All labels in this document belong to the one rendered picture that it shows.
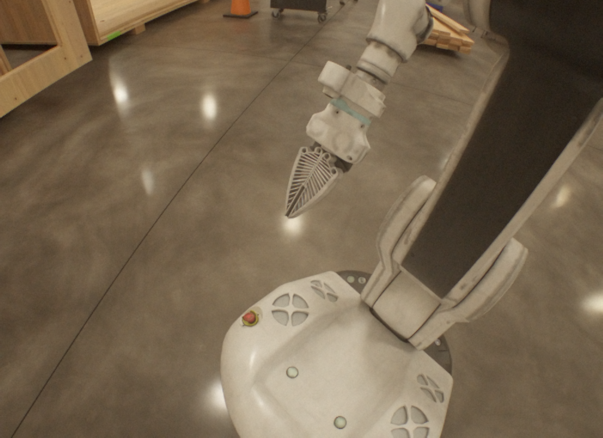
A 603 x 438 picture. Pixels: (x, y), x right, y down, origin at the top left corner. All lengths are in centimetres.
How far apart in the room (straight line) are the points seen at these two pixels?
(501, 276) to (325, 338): 49
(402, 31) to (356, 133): 16
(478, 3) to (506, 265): 35
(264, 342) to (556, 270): 153
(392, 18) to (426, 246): 33
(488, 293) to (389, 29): 40
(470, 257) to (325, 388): 49
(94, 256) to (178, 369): 64
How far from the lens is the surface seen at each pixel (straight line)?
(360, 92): 45
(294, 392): 80
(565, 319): 174
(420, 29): 52
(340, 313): 87
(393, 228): 51
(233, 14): 453
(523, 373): 146
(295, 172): 52
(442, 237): 46
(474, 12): 33
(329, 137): 48
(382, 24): 49
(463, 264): 47
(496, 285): 50
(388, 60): 48
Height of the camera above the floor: 108
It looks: 48 degrees down
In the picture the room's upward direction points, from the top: 5 degrees clockwise
